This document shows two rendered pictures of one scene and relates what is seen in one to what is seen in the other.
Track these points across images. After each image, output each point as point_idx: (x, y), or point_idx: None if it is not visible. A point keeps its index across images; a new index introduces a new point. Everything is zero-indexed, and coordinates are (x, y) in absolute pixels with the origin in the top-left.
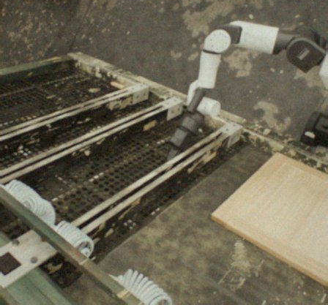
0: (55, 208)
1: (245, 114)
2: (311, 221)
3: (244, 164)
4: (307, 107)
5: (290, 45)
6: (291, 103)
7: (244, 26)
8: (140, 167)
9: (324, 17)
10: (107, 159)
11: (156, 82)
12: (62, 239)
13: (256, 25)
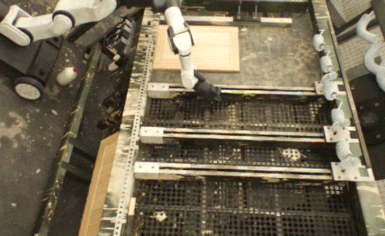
0: (296, 120)
1: (7, 156)
2: (206, 42)
3: (179, 78)
4: None
5: (181, 4)
6: None
7: (183, 21)
8: (232, 113)
9: None
10: None
11: None
12: (336, 51)
13: (177, 15)
